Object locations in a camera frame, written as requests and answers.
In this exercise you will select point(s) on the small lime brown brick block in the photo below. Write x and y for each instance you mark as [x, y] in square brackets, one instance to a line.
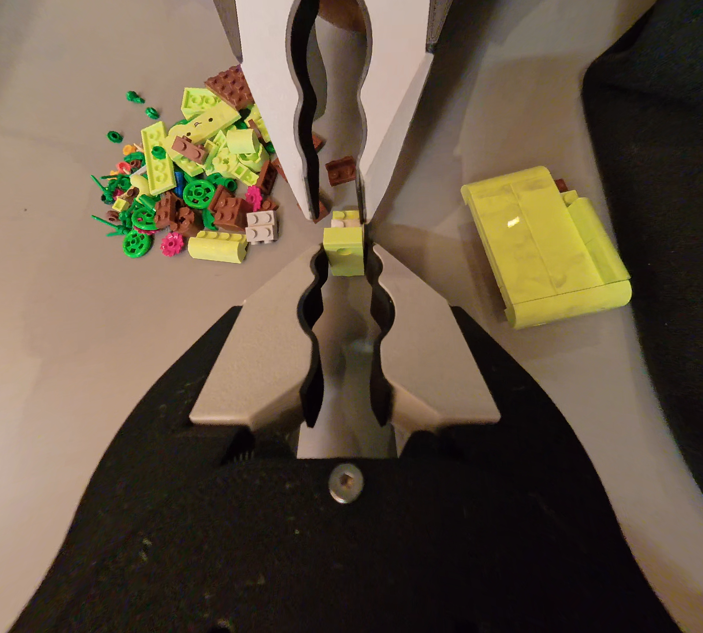
[345, 254]

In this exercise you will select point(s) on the pile of loose toy bricks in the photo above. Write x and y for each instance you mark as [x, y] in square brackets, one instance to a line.
[181, 149]

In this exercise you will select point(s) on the large lime brick assembly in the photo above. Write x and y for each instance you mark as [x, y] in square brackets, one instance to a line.
[538, 248]

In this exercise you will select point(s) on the person's right hand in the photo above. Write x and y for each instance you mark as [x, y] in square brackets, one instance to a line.
[340, 12]

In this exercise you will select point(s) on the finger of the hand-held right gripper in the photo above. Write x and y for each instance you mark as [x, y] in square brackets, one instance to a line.
[263, 40]
[395, 40]

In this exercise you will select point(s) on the lime curved slope piece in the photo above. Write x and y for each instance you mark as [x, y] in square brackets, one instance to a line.
[217, 247]

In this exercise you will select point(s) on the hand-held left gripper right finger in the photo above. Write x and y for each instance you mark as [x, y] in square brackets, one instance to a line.
[439, 369]

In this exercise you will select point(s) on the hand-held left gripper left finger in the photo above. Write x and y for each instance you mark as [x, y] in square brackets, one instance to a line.
[247, 369]

